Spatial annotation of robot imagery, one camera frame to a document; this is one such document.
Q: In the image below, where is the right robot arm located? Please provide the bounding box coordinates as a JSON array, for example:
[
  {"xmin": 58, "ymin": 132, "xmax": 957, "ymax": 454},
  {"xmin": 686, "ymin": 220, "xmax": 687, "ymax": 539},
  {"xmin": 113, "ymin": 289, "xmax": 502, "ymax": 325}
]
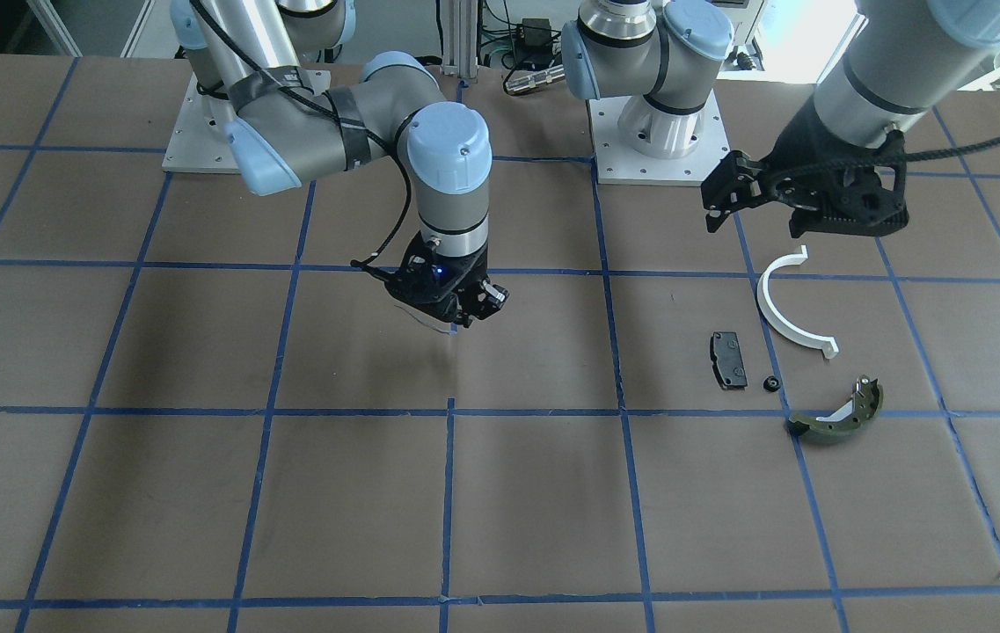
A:
[{"xmin": 171, "ymin": 1, "xmax": 733, "ymax": 327}]

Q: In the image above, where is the black brake pad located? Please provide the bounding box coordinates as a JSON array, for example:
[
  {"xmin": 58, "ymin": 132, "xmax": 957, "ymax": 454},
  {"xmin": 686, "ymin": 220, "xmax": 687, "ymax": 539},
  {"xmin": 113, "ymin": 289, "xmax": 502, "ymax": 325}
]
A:
[{"xmin": 710, "ymin": 331, "xmax": 748, "ymax": 391}]

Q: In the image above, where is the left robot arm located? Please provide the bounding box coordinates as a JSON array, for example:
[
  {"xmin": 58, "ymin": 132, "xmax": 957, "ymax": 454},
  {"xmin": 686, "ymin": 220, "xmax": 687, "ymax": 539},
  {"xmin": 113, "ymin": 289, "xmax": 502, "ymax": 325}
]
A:
[{"xmin": 560, "ymin": 1, "xmax": 1000, "ymax": 237}]

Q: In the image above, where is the aluminium frame post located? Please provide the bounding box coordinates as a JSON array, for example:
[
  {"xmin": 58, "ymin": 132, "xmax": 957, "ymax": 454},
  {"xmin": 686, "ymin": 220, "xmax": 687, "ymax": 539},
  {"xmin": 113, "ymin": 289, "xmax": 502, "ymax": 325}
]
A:
[{"xmin": 438, "ymin": 0, "xmax": 482, "ymax": 84}]

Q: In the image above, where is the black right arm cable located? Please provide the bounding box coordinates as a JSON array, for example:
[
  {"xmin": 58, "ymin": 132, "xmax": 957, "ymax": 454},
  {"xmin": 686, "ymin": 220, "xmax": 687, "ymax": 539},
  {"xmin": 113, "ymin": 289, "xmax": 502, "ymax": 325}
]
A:
[{"xmin": 187, "ymin": 0, "xmax": 430, "ymax": 273}]

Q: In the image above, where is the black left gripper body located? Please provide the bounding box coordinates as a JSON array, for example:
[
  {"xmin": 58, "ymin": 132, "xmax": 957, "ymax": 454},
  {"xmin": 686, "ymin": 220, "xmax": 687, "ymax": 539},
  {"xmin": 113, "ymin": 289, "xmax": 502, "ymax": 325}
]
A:
[{"xmin": 700, "ymin": 98, "xmax": 909, "ymax": 237}]

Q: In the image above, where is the olive green brake shoe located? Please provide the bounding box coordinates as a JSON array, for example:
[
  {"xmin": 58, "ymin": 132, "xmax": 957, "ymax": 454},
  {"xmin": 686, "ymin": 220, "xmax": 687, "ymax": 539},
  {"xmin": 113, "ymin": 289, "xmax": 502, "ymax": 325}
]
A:
[{"xmin": 785, "ymin": 375, "xmax": 883, "ymax": 445}]

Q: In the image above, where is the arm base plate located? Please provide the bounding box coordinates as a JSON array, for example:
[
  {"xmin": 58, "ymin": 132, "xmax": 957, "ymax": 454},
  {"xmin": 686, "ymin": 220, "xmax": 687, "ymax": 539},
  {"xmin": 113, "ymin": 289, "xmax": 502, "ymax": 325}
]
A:
[
  {"xmin": 162, "ymin": 69, "xmax": 332, "ymax": 174},
  {"xmin": 587, "ymin": 93, "xmax": 730, "ymax": 187}
]

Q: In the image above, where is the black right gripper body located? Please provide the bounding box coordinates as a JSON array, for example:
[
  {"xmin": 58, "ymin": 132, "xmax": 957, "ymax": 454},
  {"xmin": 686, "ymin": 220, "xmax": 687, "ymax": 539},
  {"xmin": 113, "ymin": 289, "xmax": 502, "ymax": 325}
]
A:
[{"xmin": 383, "ymin": 233, "xmax": 510, "ymax": 327}]

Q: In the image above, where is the white curved plastic bracket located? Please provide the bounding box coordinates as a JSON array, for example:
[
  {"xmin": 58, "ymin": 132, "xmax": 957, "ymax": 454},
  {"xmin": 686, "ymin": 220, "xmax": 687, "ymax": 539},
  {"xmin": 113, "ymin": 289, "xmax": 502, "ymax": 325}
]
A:
[{"xmin": 755, "ymin": 244, "xmax": 840, "ymax": 360}]

